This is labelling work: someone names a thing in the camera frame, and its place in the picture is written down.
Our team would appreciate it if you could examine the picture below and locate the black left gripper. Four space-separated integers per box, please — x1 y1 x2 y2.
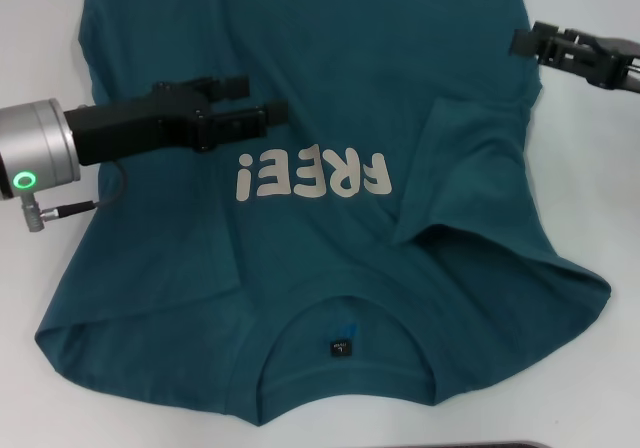
63 73 290 167

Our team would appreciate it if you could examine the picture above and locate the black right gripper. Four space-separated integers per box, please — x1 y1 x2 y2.
508 19 640 94

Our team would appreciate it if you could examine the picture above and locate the teal blue printed t-shirt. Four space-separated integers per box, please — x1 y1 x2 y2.
33 0 615 413

